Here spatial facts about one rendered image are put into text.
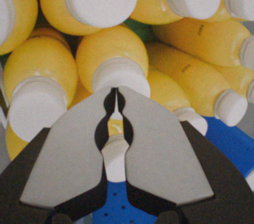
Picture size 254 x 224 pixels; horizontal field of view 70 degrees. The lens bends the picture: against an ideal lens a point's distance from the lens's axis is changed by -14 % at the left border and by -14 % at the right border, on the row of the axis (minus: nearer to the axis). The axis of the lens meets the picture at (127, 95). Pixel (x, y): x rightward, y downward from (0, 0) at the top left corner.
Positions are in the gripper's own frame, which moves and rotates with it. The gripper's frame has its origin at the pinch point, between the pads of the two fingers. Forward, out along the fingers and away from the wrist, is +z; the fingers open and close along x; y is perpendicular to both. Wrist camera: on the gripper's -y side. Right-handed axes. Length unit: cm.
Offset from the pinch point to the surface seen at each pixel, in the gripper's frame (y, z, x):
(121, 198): 25.6, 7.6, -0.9
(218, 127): 50, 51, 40
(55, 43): -1.3, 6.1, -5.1
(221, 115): 8.0, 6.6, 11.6
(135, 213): 25.4, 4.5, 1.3
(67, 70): 0.3, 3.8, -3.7
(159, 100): 5.6, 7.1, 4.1
